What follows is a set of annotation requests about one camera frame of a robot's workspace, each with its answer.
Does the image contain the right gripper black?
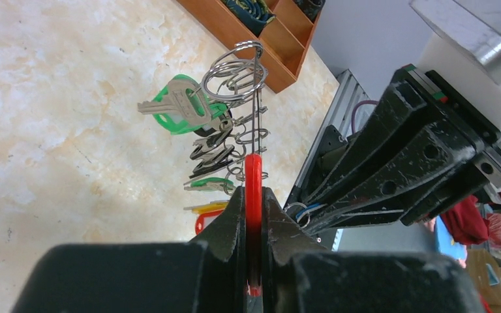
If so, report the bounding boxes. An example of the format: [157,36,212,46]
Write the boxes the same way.
[303,65,501,235]

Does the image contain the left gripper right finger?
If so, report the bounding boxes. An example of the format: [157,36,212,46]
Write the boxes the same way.
[262,187,485,312]

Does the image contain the dark patterned rolled item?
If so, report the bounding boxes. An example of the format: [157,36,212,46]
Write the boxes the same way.
[222,0,276,37]

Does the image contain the orange compartment tray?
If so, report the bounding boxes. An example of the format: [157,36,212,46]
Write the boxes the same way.
[178,0,320,93]

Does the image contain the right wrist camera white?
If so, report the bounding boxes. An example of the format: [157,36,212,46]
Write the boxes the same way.
[410,0,501,140]

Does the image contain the black rolled item bottom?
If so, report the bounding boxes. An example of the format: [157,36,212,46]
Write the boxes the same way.
[294,0,326,22]

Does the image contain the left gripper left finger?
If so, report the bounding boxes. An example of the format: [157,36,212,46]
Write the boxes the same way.
[13,187,247,312]

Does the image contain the keyring with coloured keys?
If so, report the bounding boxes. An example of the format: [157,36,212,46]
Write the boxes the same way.
[137,40,316,299]

